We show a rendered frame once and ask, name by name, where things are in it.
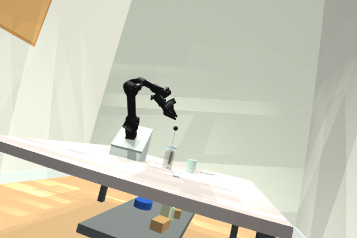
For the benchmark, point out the tan cube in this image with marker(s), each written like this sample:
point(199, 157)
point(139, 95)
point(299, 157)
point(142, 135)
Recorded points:
point(177, 213)
point(160, 224)

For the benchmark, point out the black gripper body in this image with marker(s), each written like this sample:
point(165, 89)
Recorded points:
point(165, 106)

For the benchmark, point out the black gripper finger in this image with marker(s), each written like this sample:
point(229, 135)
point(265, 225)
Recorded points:
point(170, 116)
point(171, 111)

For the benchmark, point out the grey flat shelf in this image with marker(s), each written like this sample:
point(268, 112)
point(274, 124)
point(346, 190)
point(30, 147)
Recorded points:
point(126, 221)

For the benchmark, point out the blue short cylinder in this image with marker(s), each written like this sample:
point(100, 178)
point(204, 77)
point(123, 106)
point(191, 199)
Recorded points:
point(143, 204)

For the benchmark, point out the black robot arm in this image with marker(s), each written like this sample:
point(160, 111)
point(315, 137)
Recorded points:
point(131, 90)

